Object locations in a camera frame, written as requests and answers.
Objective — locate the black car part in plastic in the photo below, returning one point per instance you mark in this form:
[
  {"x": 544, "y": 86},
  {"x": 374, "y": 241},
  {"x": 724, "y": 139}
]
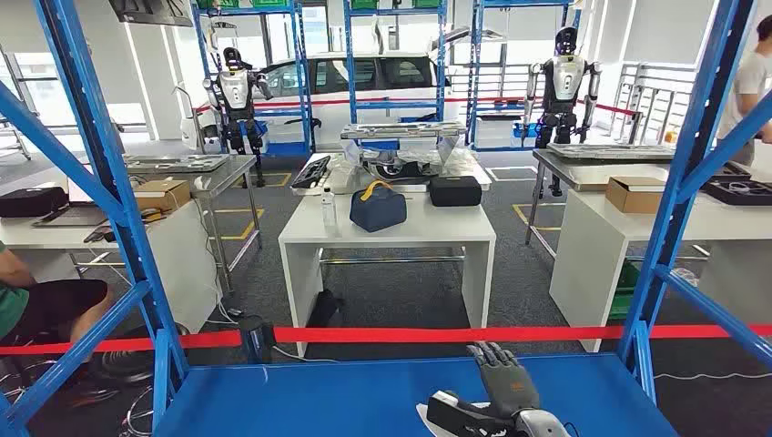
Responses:
[{"x": 398, "y": 169}]

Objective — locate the laptop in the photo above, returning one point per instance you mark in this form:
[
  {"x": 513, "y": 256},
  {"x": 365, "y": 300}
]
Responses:
[{"x": 75, "y": 217}]

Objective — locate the black backpack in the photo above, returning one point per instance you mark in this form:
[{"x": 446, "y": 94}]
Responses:
[{"x": 326, "y": 307}]

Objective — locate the green plastic crate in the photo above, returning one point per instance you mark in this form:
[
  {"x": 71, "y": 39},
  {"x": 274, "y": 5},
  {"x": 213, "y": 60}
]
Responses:
[
  {"x": 624, "y": 295},
  {"x": 365, "y": 3},
  {"x": 268, "y": 3},
  {"x": 428, "y": 3},
  {"x": 217, "y": 3}
]

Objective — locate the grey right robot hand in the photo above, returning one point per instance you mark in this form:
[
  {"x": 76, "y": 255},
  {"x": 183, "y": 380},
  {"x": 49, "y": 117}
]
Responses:
[{"x": 509, "y": 386}]

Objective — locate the black barrier post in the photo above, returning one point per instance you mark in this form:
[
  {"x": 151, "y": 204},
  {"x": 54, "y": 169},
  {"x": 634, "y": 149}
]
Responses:
[{"x": 256, "y": 341}]

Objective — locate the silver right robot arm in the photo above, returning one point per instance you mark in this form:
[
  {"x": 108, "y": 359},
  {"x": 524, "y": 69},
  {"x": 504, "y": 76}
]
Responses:
[{"x": 543, "y": 425}]

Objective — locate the white table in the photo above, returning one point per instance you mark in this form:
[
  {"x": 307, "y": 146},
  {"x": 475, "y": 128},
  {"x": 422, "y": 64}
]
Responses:
[
  {"x": 591, "y": 253},
  {"x": 181, "y": 271},
  {"x": 422, "y": 229}
]

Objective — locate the blue metal shelf rack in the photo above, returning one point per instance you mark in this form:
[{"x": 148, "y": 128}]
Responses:
[
  {"x": 392, "y": 398},
  {"x": 476, "y": 60},
  {"x": 395, "y": 104},
  {"x": 300, "y": 60}
]

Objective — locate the black and silver humanoid robot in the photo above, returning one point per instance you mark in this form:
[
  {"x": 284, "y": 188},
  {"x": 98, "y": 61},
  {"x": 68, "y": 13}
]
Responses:
[
  {"x": 235, "y": 90},
  {"x": 564, "y": 78}
]

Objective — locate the metal railing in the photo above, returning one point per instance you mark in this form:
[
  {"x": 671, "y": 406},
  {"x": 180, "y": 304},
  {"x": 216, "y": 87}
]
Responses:
[{"x": 657, "y": 102}]

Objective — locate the seated person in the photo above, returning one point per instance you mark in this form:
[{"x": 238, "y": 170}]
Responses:
[{"x": 48, "y": 301}]

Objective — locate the black round stool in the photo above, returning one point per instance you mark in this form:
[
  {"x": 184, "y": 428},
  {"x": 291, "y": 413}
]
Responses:
[{"x": 130, "y": 362}]

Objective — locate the grey part tray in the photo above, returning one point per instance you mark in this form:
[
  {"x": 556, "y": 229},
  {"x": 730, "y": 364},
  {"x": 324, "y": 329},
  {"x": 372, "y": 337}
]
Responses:
[
  {"x": 609, "y": 151},
  {"x": 175, "y": 163},
  {"x": 403, "y": 130}
]

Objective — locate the black zip case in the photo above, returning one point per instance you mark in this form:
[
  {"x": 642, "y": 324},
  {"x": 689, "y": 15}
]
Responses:
[
  {"x": 30, "y": 202},
  {"x": 455, "y": 192}
]

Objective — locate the cardboard box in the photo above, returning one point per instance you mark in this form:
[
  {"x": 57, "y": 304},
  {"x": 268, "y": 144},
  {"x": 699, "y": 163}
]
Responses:
[
  {"x": 163, "y": 196},
  {"x": 633, "y": 196}
]

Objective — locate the yellow and black tool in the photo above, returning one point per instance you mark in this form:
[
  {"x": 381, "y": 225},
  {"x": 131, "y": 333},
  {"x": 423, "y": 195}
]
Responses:
[{"x": 152, "y": 216}]

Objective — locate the white car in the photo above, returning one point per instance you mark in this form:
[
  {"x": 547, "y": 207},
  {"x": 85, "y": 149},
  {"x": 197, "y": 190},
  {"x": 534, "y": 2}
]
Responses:
[{"x": 329, "y": 130}]

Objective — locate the red barrier tape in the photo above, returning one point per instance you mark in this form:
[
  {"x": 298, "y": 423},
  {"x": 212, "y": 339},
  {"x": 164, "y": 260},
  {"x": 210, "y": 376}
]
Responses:
[{"x": 422, "y": 335}]

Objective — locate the white curved plastic car part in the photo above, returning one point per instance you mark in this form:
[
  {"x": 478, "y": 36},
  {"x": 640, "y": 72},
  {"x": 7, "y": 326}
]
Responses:
[{"x": 424, "y": 422}]

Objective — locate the black part tray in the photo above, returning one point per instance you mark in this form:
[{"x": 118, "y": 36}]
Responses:
[
  {"x": 310, "y": 172},
  {"x": 739, "y": 192}
]

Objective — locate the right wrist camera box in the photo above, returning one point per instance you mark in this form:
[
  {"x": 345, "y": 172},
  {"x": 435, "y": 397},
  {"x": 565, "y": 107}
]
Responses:
[{"x": 458, "y": 416}]

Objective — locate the clear plastic bottle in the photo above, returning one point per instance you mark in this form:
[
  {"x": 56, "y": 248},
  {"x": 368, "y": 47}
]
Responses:
[{"x": 329, "y": 211}]

